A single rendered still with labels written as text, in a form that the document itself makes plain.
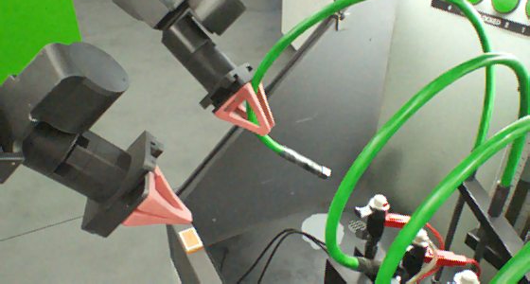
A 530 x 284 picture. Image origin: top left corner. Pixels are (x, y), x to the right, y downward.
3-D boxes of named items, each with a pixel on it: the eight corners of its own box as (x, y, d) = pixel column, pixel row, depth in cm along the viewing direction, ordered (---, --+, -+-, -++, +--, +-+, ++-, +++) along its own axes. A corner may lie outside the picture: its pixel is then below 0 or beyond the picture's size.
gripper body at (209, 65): (256, 70, 66) (223, 35, 66) (237, 82, 57) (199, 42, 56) (228, 97, 69) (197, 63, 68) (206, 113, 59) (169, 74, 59)
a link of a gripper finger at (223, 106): (290, 110, 65) (248, 65, 65) (280, 123, 59) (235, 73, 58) (259, 136, 68) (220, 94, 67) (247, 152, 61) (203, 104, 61)
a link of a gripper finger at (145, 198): (206, 226, 45) (132, 186, 40) (163, 267, 47) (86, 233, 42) (201, 186, 51) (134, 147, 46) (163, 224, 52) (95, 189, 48)
